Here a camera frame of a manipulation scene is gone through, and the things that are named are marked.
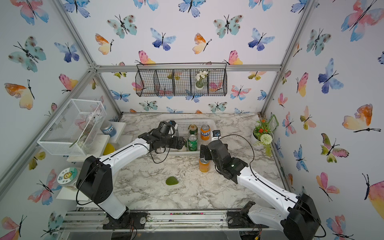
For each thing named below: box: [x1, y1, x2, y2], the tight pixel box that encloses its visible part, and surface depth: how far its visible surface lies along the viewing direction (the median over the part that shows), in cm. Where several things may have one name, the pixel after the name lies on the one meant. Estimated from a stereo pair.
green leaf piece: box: [165, 176, 179, 186], surface depth 87 cm
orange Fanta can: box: [200, 124, 211, 141], surface depth 99 cm
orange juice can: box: [199, 157, 211, 173], surface depth 84 cm
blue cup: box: [100, 121, 117, 138], surface depth 85 cm
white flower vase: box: [195, 70, 209, 90], surface depth 90 cm
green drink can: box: [187, 134, 198, 152], surface depth 95 cm
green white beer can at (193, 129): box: [188, 124, 198, 135], surface depth 100 cm
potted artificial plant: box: [252, 119, 274, 157], surface depth 91 cm
